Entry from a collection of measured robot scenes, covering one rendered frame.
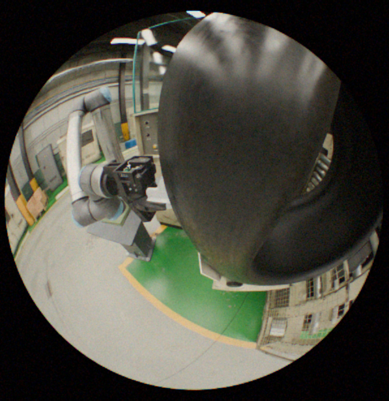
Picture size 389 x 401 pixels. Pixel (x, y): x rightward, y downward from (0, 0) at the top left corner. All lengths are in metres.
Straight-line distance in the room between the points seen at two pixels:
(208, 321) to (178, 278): 0.53
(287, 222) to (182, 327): 1.15
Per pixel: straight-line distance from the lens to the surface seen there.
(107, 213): 0.45
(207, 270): 0.19
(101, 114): 0.70
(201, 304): 1.22
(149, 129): 0.97
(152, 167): 0.25
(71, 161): 0.56
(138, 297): 1.33
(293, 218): 0.52
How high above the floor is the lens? 1.22
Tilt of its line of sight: 42 degrees down
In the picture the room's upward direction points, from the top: straight up
